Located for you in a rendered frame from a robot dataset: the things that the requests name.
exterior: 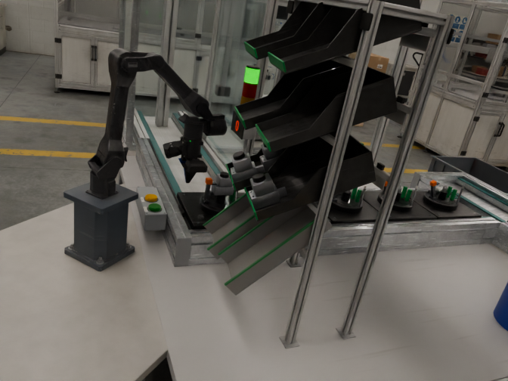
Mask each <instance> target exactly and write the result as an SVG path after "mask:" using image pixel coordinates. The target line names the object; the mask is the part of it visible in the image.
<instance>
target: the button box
mask: <svg viewBox="0 0 508 381"><path fill-rule="evenodd" d="M136 192H137V193H138V199H136V200H135V201H136V204H137V207H138V211H139V215H140V217H141V222H142V225H143V228H144V230H145V231H158V230H165V229H166V219H167V213H166V210H165V207H164V205H163V202H162V200H161V198H160V195H159V192H158V190H157V188H156V187H137V188H136ZM147 194H155V195H157V201H154V202H150V201H147V200H145V196H146V195H147ZM151 203H157V204H160V205H161V210H160V211H158V212H153V211H150V210H149V209H148V206H149V205H150V204H151Z"/></svg>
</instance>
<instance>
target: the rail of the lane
mask: <svg viewBox="0 0 508 381"><path fill-rule="evenodd" d="M135 158H136V160H137V163H138V166H139V169H140V171H141V175H142V178H143V179H144V183H145V186H146V187H156V188H157V190H158V192H159V195H160V198H161V200H162V202H163V205H164V207H165V210H166V213H167V219H166V229H165V230H161V231H162V233H163V237H164V240H165V242H166V245H167V248H168V251H169V255H170V257H171V260H172V263H173V265H174V267H181V266H189V261H190V254H191V243H192V236H191V233H190V231H189V230H188V228H187V225H186V223H185V221H184V216H185V212H184V209H183V207H182V205H181V204H178V205H177V203H176V201H175V198H174V197H173V195H172V192H171V190H170V188H169V186H168V183H167V181H166V179H165V177H164V174H163V172H162V170H161V168H160V165H159V163H158V162H157V160H156V157H155V155H154V153H153V151H152V148H151V146H150V144H149V142H148V140H147V138H143V139H141V138H137V144H136V157H135Z"/></svg>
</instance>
